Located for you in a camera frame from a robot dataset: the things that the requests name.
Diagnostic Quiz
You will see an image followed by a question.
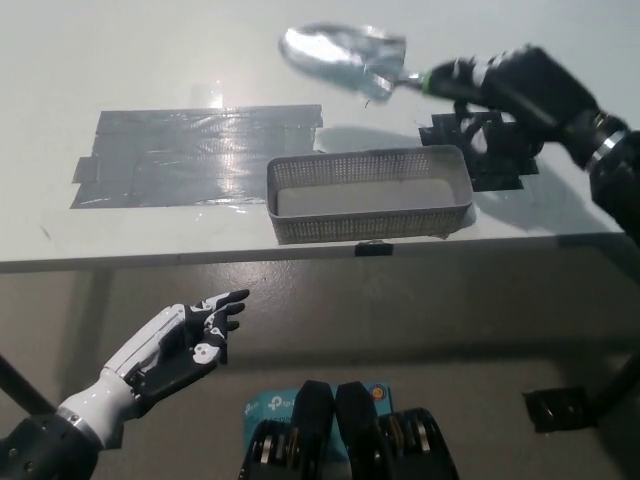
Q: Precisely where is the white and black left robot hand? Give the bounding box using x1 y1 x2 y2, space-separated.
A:
54 288 251 449

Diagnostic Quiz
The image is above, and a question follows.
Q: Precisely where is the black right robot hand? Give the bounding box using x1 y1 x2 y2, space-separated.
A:
429 44 601 166

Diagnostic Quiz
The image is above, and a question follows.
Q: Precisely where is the garden trowel green black handle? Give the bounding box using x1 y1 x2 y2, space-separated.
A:
277 22 436 104

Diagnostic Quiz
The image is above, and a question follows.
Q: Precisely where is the black tape patch on desk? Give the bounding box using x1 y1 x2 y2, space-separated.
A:
418 110 540 193

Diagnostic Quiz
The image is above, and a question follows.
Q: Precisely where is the teal tp-link box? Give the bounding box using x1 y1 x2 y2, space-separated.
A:
243 382 394 451

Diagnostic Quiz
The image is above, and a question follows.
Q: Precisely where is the black slanted table leg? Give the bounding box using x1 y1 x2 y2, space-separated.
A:
592 349 640 416
0 354 56 416

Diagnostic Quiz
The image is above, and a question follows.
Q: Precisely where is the grey perforated plastic basket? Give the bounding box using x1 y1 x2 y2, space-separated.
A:
265 144 474 246

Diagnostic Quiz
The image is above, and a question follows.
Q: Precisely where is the small black tape strip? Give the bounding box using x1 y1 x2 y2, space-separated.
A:
354 240 394 258

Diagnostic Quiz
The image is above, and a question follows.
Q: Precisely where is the large black floor tape square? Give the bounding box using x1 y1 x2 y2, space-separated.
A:
521 386 600 435

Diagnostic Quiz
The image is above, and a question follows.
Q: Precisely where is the grey duct tape patch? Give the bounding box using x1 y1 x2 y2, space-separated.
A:
69 103 325 211

